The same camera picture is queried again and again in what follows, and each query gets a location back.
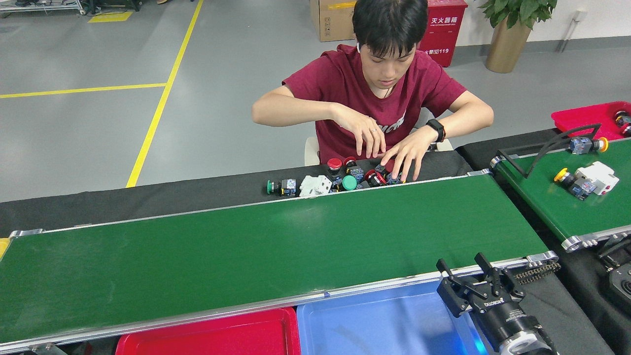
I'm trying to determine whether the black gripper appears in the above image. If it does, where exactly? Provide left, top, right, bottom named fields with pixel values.
left=436, top=252, right=543, bottom=348

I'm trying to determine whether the white circuit breaker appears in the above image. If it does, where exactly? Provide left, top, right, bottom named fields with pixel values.
left=299, top=175, right=333, bottom=198
left=574, top=161, right=620, bottom=196

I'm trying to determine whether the blue plastic tray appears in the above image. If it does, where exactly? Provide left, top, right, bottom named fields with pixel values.
left=296, top=280, right=496, bottom=355

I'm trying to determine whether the short green conveyor belt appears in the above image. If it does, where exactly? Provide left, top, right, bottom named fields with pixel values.
left=491, top=138, right=631, bottom=253

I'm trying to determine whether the red plastic tray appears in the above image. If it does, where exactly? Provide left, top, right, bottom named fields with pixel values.
left=551, top=101, right=631, bottom=142
left=115, top=307, right=301, bottom=355

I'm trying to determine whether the long green conveyor belt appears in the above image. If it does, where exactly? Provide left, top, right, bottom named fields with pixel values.
left=0, top=168, right=560, bottom=354

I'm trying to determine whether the person's left hand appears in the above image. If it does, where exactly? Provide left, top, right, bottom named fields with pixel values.
left=381, top=129, right=437, bottom=183

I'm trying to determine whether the person's right hand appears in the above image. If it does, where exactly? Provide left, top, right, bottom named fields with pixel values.
left=333, top=104, right=387, bottom=159

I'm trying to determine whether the black wristwatch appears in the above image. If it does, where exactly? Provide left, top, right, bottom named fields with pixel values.
left=426, top=119, right=447, bottom=144

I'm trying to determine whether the potted plant gold pot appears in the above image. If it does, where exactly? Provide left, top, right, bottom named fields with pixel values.
left=476, top=0, right=558, bottom=74

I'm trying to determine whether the person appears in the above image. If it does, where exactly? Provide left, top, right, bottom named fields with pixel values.
left=251, top=0, right=494, bottom=183

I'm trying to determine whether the red fire extinguisher box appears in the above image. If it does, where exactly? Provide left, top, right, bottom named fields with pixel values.
left=417, top=0, right=468, bottom=68

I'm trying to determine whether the brown cardboard box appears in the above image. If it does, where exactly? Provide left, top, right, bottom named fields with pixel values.
left=310, top=0, right=357, bottom=42

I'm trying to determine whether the white metal cart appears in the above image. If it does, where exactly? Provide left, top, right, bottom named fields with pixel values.
left=0, top=0, right=87, bottom=16

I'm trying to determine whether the black conveyor drive chain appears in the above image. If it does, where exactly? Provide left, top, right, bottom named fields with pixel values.
left=513, top=261, right=562, bottom=286

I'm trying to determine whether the black guide frame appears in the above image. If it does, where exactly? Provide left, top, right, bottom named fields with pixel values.
left=498, top=123, right=602, bottom=179

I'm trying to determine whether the white wall conduit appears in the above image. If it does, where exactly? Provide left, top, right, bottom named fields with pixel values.
left=557, top=9, right=588, bottom=53

